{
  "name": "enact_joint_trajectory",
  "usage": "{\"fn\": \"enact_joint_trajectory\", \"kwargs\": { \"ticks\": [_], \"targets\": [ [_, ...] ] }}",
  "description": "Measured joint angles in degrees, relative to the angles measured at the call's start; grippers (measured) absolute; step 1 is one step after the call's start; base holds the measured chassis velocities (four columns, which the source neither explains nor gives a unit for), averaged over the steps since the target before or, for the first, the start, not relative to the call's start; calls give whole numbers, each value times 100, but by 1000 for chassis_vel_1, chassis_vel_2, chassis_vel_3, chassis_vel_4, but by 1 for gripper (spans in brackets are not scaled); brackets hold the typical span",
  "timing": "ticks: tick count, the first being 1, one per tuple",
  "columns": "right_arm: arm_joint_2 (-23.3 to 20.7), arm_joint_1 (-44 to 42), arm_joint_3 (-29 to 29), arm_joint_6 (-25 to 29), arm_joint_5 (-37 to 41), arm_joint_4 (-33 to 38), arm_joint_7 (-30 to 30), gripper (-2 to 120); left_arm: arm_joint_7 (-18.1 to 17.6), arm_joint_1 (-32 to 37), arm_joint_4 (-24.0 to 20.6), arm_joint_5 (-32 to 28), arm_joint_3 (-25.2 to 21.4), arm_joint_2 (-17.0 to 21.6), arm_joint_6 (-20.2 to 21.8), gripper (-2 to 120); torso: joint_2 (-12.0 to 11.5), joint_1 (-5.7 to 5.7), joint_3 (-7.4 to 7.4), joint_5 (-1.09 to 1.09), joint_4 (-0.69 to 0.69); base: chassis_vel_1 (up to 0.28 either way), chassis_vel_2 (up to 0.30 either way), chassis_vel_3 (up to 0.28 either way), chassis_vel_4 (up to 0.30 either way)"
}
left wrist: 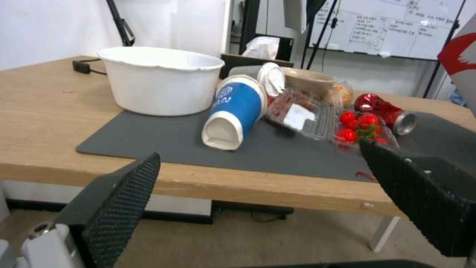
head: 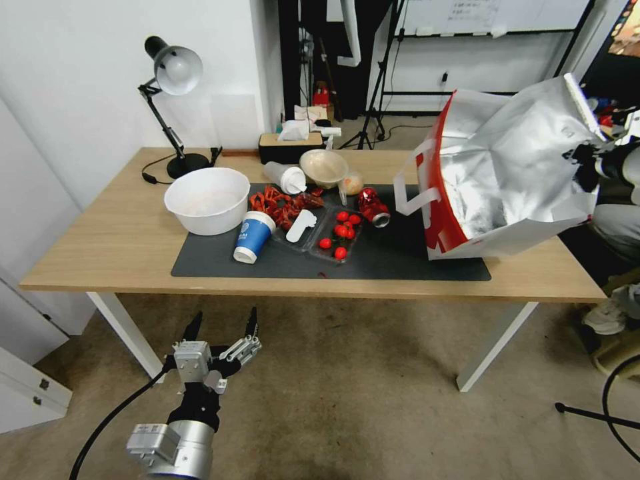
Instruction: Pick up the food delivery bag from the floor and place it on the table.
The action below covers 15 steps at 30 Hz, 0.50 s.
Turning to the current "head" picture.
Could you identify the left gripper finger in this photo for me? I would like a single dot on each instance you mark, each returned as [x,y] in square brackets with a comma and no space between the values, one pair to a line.
[248,340]
[191,327]

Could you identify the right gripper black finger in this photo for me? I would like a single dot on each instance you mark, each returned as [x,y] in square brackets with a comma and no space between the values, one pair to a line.
[571,153]

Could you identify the red silver food delivery bag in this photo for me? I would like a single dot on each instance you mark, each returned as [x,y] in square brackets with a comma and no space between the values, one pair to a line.
[500,165]

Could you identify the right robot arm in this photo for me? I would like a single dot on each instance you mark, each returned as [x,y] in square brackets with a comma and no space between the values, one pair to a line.
[622,162]

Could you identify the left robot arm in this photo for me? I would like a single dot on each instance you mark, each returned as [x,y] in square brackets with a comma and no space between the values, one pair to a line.
[180,447]

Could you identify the black floor stand leg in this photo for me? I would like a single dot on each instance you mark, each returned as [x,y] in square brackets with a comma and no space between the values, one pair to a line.
[595,414]

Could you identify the person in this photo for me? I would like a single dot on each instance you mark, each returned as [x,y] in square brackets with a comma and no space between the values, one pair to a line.
[615,235]

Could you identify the blue paper cup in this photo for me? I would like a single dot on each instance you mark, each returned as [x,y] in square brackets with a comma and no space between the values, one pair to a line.
[252,237]

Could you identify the red cherry tomato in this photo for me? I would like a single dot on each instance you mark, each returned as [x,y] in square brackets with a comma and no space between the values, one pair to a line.
[341,252]
[340,230]
[349,233]
[342,216]
[354,219]
[325,243]

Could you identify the white plastic spoon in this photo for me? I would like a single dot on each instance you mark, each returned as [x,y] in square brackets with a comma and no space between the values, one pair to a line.
[300,226]

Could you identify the wooden table white legs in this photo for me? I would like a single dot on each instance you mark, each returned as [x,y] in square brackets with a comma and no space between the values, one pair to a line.
[100,240]

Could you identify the large white bowl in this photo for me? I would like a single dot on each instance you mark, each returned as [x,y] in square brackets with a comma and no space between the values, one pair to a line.
[207,200]

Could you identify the clear plastic clamshell container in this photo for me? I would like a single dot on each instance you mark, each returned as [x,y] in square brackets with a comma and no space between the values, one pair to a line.
[320,230]

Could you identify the red crayfish shell pile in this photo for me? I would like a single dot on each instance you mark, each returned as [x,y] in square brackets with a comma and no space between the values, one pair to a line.
[280,202]

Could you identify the whiteboard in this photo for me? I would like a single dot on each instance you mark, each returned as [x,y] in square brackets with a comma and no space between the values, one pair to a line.
[490,15]

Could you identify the dark grey desk mat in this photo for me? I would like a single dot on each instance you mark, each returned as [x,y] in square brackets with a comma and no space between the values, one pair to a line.
[390,255]

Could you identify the clear plastic cup white lid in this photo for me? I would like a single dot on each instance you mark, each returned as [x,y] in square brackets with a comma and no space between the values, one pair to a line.
[285,177]

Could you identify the white drawer unit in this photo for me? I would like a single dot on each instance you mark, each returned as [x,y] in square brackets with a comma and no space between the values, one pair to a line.
[27,390]

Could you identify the yellow stool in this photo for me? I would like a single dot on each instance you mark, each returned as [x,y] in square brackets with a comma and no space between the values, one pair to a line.
[617,350]

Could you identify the crushed red soda can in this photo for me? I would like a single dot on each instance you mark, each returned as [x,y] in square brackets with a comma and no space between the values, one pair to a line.
[372,206]

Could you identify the small clear sauce cup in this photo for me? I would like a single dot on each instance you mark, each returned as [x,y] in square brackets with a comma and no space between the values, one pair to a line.
[352,184]

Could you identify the white cabinet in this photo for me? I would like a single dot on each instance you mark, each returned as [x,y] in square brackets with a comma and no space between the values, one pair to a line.
[30,225]

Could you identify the black wooden tissue box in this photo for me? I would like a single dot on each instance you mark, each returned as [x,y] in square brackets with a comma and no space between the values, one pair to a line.
[290,146]

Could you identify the cardboard box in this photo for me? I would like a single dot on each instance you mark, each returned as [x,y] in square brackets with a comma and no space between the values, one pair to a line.
[315,114]

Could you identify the black desk lamp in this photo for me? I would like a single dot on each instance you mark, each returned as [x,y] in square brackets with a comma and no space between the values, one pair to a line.
[175,70]

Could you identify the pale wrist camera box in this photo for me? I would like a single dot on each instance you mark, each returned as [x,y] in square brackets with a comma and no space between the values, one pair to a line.
[191,361]

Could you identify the black camera tripod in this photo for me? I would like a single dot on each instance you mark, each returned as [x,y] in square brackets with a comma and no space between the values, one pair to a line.
[372,90]

